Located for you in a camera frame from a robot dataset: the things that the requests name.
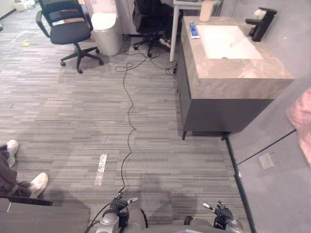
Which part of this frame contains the long black floor cable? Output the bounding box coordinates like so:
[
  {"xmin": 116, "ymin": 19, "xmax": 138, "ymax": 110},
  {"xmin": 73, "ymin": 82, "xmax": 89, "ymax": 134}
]
[{"xmin": 114, "ymin": 62, "xmax": 137, "ymax": 195}]

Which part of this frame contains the thin grey floor cable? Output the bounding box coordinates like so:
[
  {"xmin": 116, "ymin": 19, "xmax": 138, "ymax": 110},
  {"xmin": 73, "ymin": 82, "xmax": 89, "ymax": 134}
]
[{"xmin": 148, "ymin": 50, "xmax": 179, "ymax": 92}]

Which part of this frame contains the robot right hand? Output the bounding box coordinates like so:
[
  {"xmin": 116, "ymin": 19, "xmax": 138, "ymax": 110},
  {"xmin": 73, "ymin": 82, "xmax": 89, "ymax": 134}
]
[{"xmin": 203, "ymin": 200, "xmax": 234, "ymax": 223}]

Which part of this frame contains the beige cup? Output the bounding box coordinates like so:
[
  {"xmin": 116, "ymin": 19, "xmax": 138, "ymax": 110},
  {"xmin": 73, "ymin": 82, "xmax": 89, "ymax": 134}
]
[{"xmin": 199, "ymin": 0, "xmax": 214, "ymax": 23}]

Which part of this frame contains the black mesh office chair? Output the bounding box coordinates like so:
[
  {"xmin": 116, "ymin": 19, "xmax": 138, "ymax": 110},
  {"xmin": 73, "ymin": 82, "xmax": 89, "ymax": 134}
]
[{"xmin": 35, "ymin": 0, "xmax": 104, "ymax": 74}]

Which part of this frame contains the blue white toothpaste tube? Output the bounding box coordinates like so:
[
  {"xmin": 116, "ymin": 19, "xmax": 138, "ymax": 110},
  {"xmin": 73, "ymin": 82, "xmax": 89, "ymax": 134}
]
[{"xmin": 189, "ymin": 21, "xmax": 201, "ymax": 40}]

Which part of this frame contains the black faucet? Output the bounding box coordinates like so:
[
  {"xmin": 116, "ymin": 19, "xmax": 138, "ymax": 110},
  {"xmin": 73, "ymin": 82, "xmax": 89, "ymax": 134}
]
[{"xmin": 245, "ymin": 7, "xmax": 278, "ymax": 43}]

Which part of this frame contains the dark grey floor box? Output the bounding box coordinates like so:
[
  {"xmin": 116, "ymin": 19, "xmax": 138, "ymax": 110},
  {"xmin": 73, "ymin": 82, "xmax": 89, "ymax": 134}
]
[{"xmin": 0, "ymin": 194, "xmax": 91, "ymax": 233}]

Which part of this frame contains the marble top wash cabinet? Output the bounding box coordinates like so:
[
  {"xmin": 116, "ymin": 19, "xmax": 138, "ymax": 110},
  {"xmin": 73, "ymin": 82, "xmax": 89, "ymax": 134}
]
[{"xmin": 176, "ymin": 16, "xmax": 295, "ymax": 141}]

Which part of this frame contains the white sink basin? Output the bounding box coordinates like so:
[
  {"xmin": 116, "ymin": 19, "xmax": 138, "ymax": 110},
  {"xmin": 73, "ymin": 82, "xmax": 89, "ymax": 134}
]
[{"xmin": 196, "ymin": 25, "xmax": 264, "ymax": 60}]

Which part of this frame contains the pink towel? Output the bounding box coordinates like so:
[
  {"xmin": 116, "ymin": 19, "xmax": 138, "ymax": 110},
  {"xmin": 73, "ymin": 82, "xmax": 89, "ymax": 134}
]
[{"xmin": 286, "ymin": 87, "xmax": 311, "ymax": 167}]

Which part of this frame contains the robot torso grey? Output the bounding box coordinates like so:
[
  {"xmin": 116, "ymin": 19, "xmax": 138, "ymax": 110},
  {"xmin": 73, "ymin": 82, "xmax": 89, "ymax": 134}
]
[{"xmin": 119, "ymin": 208, "xmax": 221, "ymax": 233}]

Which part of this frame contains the white table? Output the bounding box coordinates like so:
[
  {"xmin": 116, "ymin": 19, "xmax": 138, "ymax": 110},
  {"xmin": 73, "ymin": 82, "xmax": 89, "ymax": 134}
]
[{"xmin": 169, "ymin": 0, "xmax": 222, "ymax": 63}]

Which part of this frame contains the person's leg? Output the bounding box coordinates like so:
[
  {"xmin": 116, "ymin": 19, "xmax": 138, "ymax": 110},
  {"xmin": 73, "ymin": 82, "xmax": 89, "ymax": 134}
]
[{"xmin": 0, "ymin": 144, "xmax": 32, "ymax": 198}]

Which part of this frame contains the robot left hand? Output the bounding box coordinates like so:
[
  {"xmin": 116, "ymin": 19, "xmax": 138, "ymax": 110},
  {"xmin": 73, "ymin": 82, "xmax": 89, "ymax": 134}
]
[{"xmin": 109, "ymin": 196, "xmax": 138, "ymax": 215}]

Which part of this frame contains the black office chair with cloth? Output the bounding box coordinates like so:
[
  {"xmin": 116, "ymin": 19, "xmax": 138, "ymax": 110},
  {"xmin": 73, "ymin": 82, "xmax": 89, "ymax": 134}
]
[{"xmin": 132, "ymin": 0, "xmax": 181, "ymax": 58}]

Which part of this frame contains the grey wall plate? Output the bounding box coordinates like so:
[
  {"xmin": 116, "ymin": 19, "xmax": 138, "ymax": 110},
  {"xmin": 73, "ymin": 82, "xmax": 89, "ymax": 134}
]
[{"xmin": 258, "ymin": 152, "xmax": 276, "ymax": 170}]

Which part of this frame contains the white toilet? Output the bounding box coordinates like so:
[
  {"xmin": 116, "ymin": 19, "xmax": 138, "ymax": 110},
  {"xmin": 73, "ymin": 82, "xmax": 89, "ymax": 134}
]
[{"xmin": 90, "ymin": 12, "xmax": 122, "ymax": 57}]

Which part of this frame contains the white tape strip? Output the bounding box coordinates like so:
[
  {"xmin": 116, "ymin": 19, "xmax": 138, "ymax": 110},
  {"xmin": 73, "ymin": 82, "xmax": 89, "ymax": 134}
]
[{"xmin": 94, "ymin": 153, "xmax": 108, "ymax": 187}]

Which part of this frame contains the person's white shoe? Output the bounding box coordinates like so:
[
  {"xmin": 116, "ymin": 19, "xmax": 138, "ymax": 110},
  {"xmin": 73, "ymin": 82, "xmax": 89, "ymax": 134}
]
[
  {"xmin": 5, "ymin": 139, "xmax": 19, "ymax": 168},
  {"xmin": 29, "ymin": 172, "xmax": 50, "ymax": 199}
]

